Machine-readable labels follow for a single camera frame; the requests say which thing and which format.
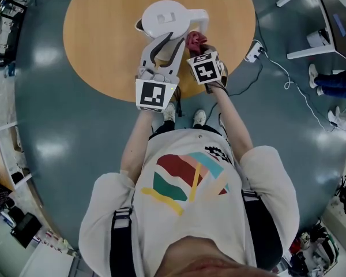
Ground white power strip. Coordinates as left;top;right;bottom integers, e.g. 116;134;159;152
245;40;266;63

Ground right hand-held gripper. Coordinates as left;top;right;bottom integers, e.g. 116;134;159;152
186;46;228;91

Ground black metal frame cart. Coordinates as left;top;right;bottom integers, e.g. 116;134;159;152
0;0;28;68

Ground black case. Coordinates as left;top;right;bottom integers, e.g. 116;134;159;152
10;212;43;249

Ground person's right white shoe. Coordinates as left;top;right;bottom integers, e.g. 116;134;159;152
192;109;207;126

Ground white kettle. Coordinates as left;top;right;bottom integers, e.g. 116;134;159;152
134;0;210;62

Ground person's left white shoe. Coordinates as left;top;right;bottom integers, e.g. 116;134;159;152
163;102;176;123

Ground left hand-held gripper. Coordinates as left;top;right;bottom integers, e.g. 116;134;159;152
134;32;186;114

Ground white floor cable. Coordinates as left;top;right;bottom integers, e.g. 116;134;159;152
259;49;340;132

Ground dark desk with white legs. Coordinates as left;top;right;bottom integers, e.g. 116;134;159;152
276;0;346;66

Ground black floor cable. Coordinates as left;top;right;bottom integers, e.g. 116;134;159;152
204;10;265;126

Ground pink cloth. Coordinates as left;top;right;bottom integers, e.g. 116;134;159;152
185;31;209;58

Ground person's white shoe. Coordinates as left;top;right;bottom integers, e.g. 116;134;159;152
163;102;176;123
192;109;207;126

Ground person's left forearm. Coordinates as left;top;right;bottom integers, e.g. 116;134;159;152
120;110;158;184

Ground black striped trousers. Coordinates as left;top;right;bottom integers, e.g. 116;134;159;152
149;119;228;144

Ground white printed t-shirt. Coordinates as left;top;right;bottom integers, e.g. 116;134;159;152
78;128;300;277

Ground person's head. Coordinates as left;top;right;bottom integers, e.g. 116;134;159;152
154;235;277;277

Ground wooden cabinet with white frame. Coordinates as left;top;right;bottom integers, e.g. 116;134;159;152
0;121;32;192

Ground black shoulder strap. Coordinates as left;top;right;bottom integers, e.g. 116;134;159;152
109;208;133;277
241;189;284;271

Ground person's right forearm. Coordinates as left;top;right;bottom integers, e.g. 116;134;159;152
212;81;254;162

